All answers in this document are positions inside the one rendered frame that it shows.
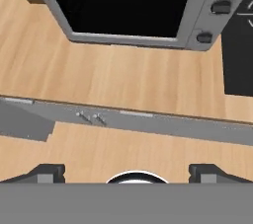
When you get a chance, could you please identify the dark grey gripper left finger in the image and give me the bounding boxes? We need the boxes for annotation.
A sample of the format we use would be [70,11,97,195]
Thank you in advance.
[0,163,66,185]

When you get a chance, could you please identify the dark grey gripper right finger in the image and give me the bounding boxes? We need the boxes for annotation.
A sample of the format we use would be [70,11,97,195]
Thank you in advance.
[188,163,253,185]

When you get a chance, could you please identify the small dark toaster oven knob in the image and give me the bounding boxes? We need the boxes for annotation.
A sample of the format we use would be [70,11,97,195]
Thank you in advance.
[196,31,214,44]

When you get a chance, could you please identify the large dark toaster oven knob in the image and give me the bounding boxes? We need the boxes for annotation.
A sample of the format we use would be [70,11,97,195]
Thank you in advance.
[210,0,233,16]

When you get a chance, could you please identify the toaster oven glass door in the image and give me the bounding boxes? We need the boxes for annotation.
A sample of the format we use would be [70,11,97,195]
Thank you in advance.
[38,0,208,50]

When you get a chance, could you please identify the round black and white object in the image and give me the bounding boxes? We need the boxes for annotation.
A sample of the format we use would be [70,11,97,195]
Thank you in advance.
[105,170,169,185]

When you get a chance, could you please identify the black hob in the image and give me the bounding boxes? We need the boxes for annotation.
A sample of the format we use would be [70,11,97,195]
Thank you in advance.
[220,0,253,98]

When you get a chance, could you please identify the silver cupboard door handle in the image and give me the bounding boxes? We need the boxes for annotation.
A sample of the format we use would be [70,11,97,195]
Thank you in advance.
[92,112,109,127]
[75,111,93,125]

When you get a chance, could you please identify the silver drawer handle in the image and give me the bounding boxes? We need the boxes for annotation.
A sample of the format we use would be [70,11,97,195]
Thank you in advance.
[3,97,35,106]
[119,110,155,118]

